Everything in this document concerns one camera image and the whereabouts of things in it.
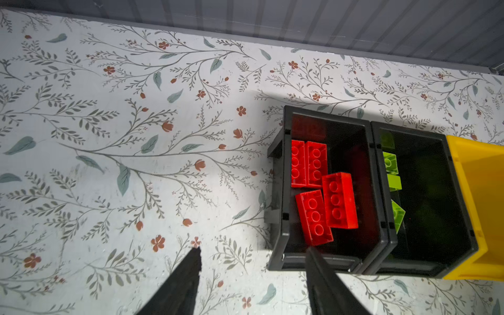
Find yellow bin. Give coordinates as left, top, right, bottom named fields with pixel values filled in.
left=445, top=136, right=503, bottom=282

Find red lego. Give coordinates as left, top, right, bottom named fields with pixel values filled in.
left=306, top=141, right=328, bottom=188
left=322, top=172, right=358, bottom=230
left=295, top=190, right=334, bottom=246

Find black bin middle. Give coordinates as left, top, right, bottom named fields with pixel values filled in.
left=366, top=122, right=479, bottom=278

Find floral table mat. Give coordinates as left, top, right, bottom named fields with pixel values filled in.
left=1, top=9, right=503, bottom=314

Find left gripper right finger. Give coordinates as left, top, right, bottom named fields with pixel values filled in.
left=305, top=247, right=370, bottom=315

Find black bin left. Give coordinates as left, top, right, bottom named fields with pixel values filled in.
left=265, top=106, right=395, bottom=274

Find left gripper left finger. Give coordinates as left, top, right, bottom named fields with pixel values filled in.
left=136, top=248, right=202, bottom=315

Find black bin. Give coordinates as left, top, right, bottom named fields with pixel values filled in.
left=265, top=106, right=395, bottom=274
left=366, top=122, right=479, bottom=278

